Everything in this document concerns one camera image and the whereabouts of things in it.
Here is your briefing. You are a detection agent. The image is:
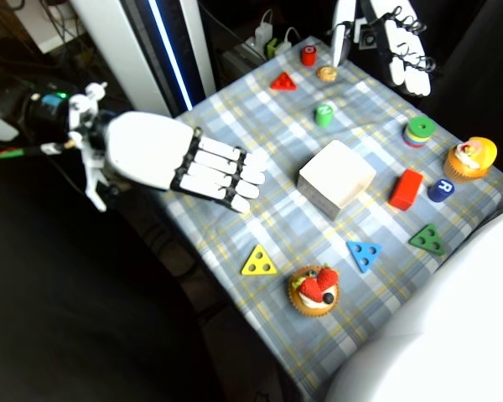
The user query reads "blue cylinder block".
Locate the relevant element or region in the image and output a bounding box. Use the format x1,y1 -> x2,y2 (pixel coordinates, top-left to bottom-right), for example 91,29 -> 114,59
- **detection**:
428,178 -> 456,204

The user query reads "blue plaid tablecloth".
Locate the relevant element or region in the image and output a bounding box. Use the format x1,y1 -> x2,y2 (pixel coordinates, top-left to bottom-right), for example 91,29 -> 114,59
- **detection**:
161,36 -> 503,399

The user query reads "blue triangle block with holes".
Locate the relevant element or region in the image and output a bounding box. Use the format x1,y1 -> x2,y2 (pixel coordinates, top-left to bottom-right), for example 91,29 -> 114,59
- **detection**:
345,240 -> 384,274

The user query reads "white robot body shell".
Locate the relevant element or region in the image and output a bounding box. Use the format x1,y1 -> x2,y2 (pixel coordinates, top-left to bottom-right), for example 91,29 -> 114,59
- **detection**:
324,203 -> 503,402

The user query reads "green cylinder block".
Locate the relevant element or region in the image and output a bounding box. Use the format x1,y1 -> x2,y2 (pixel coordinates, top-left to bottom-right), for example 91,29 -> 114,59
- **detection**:
314,101 -> 334,127

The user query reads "green triangle block with holes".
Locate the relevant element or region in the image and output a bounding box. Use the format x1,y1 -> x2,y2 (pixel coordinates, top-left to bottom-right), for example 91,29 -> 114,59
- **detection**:
408,223 -> 446,257

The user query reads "red triangle block with holes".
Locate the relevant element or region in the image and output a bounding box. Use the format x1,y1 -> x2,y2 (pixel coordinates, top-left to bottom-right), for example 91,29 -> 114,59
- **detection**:
269,71 -> 298,91

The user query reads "red rectangular block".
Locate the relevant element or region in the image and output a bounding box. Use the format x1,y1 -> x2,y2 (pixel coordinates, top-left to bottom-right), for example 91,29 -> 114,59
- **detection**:
387,168 -> 424,211

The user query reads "yellow triangle block with holes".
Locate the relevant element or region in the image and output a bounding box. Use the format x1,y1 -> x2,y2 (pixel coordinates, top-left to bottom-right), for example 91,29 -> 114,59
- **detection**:
240,244 -> 278,276

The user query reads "yellow cream cupcake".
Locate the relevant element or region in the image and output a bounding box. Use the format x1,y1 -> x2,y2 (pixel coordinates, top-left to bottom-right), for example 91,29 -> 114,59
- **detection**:
443,136 -> 499,184

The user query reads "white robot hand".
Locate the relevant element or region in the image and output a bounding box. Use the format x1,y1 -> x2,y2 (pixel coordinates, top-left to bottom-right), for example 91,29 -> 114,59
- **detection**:
330,0 -> 439,98
102,111 -> 272,215

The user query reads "red cylinder block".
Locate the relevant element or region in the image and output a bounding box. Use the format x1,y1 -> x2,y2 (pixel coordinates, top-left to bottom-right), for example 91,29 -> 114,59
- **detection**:
299,44 -> 319,67

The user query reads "white power charger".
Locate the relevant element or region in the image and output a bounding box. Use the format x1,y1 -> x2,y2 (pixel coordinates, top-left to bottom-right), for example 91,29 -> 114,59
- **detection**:
281,26 -> 303,54
254,10 -> 277,49

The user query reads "strawberry cupcake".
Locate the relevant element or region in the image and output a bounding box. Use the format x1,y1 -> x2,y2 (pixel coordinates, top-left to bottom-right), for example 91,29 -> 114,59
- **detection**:
288,263 -> 340,319

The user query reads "white paper box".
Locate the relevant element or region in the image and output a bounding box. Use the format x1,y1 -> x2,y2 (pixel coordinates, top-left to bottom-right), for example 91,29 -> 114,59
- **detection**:
297,139 -> 378,221

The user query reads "rainbow ring stack toy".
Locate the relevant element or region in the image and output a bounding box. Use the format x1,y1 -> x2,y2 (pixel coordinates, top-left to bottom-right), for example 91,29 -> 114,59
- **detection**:
402,116 -> 438,149

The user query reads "swirled butter cookie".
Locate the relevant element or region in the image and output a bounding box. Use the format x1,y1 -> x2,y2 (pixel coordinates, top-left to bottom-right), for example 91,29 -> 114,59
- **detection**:
316,65 -> 339,83

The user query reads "white column with blue light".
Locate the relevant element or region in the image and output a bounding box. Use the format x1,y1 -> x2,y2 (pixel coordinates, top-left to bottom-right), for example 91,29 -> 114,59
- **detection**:
70,0 -> 217,117

